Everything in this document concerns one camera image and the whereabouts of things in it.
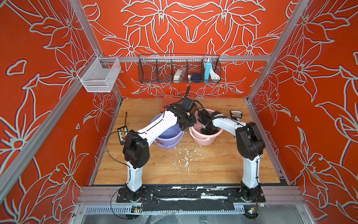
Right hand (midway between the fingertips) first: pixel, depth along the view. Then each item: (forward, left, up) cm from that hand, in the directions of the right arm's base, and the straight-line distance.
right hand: (205, 135), depth 95 cm
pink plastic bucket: (-10, +5, +13) cm, 17 cm away
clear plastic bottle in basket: (+29, +19, +30) cm, 46 cm away
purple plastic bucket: (-12, +22, +16) cm, 29 cm away
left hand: (-1, +8, +15) cm, 17 cm away
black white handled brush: (+19, -26, 0) cm, 32 cm away
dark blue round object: (+31, +6, +27) cm, 41 cm away
